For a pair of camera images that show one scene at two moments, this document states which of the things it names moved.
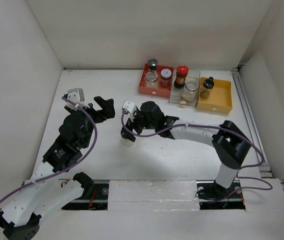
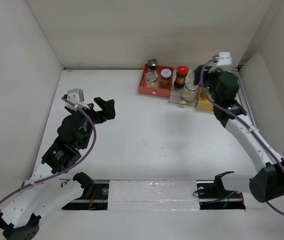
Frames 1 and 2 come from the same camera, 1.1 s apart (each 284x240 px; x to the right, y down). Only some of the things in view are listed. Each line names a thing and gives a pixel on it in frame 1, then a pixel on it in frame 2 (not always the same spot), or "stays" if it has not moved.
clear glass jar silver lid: x=190 y=92 stays
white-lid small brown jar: x=166 y=74 stays
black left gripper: x=106 y=112 stays
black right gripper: x=136 y=113 -> x=197 y=74
